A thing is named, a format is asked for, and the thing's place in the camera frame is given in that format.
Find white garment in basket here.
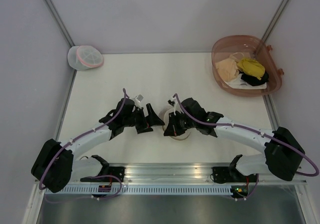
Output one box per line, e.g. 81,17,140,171
226,74,267,90

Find right aluminium frame post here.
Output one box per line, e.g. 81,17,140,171
261,0,291,43

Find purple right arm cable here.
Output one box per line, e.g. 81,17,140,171
172,93,320,202

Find left aluminium frame post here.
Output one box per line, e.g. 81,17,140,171
43,0,75,47

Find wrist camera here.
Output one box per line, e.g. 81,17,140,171
133,94,144,108
167,97,176,107

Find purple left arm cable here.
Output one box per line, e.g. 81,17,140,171
38,88,131,204

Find yellow garment in basket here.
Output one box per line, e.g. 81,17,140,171
237,58,266,80

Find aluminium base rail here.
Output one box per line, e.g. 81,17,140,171
34,162,308,184

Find beige round mesh laundry bag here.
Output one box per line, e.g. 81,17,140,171
159,106,191,141

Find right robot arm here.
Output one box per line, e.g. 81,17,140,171
164,98,305,181

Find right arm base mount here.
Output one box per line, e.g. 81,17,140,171
210,155,258,184

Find white pink-trimmed mesh laundry bag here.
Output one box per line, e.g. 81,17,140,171
67,45,104,71

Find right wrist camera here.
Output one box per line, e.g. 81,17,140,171
167,97,176,107

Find white slotted cable duct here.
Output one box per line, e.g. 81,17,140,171
58,184,232,195

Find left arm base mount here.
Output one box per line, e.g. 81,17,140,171
80,155,126,183

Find black garment in basket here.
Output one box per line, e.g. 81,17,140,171
241,72,269,86

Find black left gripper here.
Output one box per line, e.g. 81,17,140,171
123,104,164,134

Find beige bra in basket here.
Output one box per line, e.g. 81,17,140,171
215,52,245,82

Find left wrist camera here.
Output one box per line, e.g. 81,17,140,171
133,94,144,108

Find translucent pink plastic basket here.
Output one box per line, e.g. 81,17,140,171
211,35,284,97

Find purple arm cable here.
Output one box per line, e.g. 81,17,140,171
38,88,131,204
172,93,320,202

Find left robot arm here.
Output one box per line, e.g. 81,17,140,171
31,98,165,193

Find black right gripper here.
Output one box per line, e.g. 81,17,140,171
164,110,198,136

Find aluminium frame post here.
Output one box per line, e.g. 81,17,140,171
43,0,75,47
261,0,291,43

